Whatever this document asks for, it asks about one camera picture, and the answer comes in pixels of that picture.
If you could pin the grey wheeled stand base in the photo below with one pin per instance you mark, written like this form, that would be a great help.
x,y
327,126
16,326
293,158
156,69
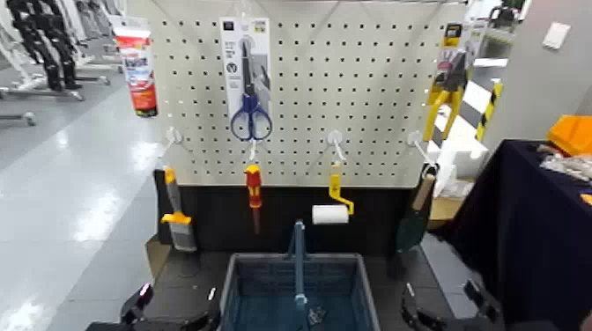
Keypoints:
x,y
41,94

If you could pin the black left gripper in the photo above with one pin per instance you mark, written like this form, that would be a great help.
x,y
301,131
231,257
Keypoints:
x,y
139,326

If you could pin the black humanoid robot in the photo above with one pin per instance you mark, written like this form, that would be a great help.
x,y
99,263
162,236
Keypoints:
x,y
51,46

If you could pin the yellow pliers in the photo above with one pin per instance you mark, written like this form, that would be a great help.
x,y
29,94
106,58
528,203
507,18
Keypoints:
x,y
451,76

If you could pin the brown cardboard box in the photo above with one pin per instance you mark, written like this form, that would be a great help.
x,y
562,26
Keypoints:
x,y
444,209

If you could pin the orange plastic bin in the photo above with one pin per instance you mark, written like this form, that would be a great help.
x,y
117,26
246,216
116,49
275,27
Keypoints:
x,y
571,134

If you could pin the white pegboard hook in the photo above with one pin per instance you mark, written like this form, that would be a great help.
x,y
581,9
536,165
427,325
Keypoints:
x,y
335,137
415,137
253,150
174,135

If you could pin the blue scissors on card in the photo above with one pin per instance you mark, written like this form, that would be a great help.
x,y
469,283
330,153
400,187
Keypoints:
x,y
250,106

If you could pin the red white sealant tube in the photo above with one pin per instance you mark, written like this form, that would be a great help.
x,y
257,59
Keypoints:
x,y
139,69

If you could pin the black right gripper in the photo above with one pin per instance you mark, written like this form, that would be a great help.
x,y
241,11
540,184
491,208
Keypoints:
x,y
499,326

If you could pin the white foam blocks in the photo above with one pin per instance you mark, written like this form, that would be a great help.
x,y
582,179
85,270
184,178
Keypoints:
x,y
467,157

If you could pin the brown cardboard sheet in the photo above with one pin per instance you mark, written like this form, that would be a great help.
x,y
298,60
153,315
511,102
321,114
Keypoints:
x,y
157,259

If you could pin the white wall plate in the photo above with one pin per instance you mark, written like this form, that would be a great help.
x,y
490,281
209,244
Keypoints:
x,y
556,35

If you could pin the yellow grey scraper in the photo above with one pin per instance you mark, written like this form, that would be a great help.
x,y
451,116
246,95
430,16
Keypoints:
x,y
178,218

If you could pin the clear plastic bags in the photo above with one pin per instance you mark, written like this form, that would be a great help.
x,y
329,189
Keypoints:
x,y
566,164

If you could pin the beige perforated pegboard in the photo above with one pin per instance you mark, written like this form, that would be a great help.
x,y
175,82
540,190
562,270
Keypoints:
x,y
324,92

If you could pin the blue grey plastic crate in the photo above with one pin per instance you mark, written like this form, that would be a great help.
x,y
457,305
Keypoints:
x,y
259,296

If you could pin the black yellow striped post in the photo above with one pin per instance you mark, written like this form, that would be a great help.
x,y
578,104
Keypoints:
x,y
489,108

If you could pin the red yellow screwdriver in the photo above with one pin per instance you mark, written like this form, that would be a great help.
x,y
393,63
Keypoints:
x,y
253,185

